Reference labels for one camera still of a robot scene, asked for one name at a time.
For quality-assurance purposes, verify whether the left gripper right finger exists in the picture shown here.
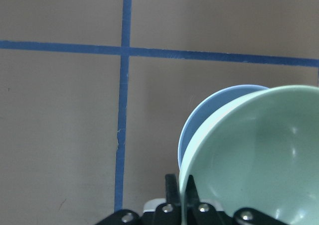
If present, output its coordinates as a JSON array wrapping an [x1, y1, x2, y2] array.
[[186, 175, 223, 225]]

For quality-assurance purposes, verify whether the green ceramic bowl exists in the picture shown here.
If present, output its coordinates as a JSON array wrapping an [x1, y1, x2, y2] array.
[[179, 85, 319, 225]]

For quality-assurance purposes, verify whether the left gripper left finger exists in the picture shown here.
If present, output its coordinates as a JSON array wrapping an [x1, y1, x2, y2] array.
[[149, 174, 181, 225]]

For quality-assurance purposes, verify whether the blue ceramic bowl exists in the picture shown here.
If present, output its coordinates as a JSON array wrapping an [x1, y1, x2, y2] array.
[[177, 84, 269, 168]]

